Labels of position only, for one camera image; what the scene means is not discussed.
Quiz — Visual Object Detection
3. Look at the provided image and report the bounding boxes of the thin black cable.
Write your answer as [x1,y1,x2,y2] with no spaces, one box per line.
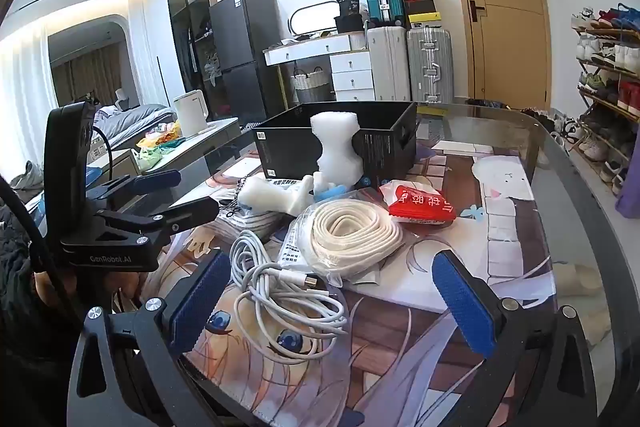
[90,124,113,182]

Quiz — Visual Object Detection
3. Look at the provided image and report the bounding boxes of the red and white packet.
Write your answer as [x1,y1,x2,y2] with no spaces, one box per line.
[379,179,458,225]

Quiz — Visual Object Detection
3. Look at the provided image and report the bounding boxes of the brown curtain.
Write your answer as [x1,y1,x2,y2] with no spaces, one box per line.
[50,42,126,108]

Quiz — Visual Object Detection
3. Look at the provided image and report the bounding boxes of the green plastic bag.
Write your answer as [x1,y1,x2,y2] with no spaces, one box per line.
[135,142,181,172]

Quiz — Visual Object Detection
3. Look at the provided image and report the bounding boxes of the white suitcase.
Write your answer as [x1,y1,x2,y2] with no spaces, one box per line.
[366,26,412,102]

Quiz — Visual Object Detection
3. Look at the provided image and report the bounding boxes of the woven basket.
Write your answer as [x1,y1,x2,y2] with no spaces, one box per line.
[292,68,333,104]

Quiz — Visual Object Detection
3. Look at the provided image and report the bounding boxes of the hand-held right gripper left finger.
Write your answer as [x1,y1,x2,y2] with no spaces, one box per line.
[67,249,233,427]

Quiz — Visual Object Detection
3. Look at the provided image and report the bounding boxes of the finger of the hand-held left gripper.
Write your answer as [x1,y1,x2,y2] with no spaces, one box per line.
[87,169,182,202]
[100,196,221,253]

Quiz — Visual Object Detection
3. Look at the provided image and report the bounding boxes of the black cardboard box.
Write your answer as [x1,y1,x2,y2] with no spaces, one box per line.
[254,102,418,188]

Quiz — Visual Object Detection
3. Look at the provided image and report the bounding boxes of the purple bag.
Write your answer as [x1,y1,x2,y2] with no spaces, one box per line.
[615,147,640,228]

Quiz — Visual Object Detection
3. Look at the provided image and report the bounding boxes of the person's left forearm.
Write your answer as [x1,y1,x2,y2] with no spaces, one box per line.
[0,202,101,408]

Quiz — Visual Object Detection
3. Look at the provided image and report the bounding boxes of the shoe rack with shoes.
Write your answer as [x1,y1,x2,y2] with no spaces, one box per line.
[571,4,640,200]

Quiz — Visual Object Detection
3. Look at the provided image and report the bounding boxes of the white side table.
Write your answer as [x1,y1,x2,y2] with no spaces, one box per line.
[107,117,241,180]

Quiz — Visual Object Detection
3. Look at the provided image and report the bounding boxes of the black bag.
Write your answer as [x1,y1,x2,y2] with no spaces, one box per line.
[332,0,371,34]

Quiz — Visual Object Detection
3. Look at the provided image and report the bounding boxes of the white charging cable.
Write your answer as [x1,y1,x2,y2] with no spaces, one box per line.
[227,229,351,360]

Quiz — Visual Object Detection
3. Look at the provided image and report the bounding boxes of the white cord coil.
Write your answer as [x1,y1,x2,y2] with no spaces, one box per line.
[277,197,407,283]

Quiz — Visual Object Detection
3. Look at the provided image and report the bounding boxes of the open brown box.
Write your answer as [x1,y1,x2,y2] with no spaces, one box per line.
[87,148,141,180]

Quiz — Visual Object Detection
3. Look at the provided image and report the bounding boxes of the beige slippers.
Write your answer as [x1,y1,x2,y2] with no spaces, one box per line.
[552,263,603,298]

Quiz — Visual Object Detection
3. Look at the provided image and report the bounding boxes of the tan wooden door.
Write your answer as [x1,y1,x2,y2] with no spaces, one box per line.
[439,0,551,110]

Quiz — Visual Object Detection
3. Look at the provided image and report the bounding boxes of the printed plastic packet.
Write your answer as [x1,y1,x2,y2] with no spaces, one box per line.
[217,194,286,240]

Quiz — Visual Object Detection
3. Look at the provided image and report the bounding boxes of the thick black cable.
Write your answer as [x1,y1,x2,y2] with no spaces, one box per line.
[0,179,83,328]

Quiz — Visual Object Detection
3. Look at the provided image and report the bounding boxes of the shoes on floor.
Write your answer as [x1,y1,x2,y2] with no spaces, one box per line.
[520,107,566,132]

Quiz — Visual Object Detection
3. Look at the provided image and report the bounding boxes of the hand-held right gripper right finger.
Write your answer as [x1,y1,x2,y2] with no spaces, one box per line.
[432,251,601,427]

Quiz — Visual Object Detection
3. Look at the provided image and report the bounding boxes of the yellow snack bag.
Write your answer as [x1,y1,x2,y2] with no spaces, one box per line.
[137,127,178,148]

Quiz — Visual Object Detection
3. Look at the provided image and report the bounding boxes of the oval mirror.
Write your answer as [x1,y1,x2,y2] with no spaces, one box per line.
[289,0,351,38]

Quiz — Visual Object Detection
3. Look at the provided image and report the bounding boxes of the printed cartoon desk mat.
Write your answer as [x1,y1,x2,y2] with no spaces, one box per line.
[145,142,556,427]

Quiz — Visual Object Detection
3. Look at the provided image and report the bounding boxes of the black refrigerator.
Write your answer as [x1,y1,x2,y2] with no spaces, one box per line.
[209,0,281,125]

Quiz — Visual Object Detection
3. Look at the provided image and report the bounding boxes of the white and blue plush toy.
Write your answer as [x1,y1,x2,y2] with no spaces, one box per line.
[237,174,347,214]

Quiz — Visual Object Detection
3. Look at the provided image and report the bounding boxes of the grey cloth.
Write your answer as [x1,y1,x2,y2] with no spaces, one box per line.
[10,162,46,190]

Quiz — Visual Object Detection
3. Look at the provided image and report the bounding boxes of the white electric kettle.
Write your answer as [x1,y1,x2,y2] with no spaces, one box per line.
[173,89,207,136]

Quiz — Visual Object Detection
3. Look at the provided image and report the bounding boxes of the white foam block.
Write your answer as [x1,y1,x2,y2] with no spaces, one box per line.
[310,111,363,188]

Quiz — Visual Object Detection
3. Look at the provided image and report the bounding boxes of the black glass cabinet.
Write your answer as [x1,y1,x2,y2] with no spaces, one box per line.
[165,0,236,118]

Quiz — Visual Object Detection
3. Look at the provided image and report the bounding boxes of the white dressing table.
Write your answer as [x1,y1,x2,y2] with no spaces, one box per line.
[263,33,375,102]

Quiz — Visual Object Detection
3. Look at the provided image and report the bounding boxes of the person's left hand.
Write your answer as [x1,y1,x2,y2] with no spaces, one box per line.
[112,274,148,303]

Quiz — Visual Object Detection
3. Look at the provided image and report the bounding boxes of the bed with grey duvet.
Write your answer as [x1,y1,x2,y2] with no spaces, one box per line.
[90,103,176,148]

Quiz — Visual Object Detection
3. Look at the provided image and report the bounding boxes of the silver suitcase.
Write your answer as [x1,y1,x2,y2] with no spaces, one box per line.
[406,26,455,104]

